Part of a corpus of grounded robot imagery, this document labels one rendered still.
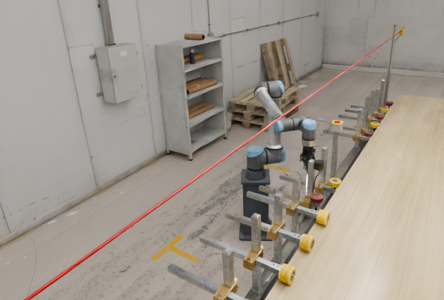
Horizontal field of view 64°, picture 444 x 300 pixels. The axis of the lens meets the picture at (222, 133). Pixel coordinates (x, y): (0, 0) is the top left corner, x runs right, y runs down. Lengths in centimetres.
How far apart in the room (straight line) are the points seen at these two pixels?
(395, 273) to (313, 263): 37
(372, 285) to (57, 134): 320
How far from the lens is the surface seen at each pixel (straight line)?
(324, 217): 210
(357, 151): 354
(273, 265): 177
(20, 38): 374
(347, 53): 1017
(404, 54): 989
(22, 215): 407
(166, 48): 459
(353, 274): 188
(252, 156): 305
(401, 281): 192
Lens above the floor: 216
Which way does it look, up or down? 22 degrees down
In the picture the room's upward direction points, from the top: 3 degrees counter-clockwise
